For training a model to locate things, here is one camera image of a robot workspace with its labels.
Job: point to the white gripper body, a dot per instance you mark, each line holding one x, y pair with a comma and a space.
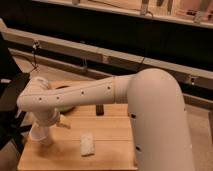
47, 117

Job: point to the white ceramic cup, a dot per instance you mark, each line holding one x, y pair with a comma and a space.
41, 134

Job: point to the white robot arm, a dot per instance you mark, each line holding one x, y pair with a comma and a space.
156, 108

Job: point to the yellow object under arm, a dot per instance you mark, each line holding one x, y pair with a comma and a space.
63, 122

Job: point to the green bowl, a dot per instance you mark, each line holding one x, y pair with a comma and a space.
64, 109

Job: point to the white sponge block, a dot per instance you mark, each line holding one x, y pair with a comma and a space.
87, 146

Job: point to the black chair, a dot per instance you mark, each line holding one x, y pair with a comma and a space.
12, 83

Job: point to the small black rectangular block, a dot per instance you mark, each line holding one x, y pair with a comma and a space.
99, 110

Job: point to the wooden table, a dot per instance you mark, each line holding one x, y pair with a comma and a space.
112, 138

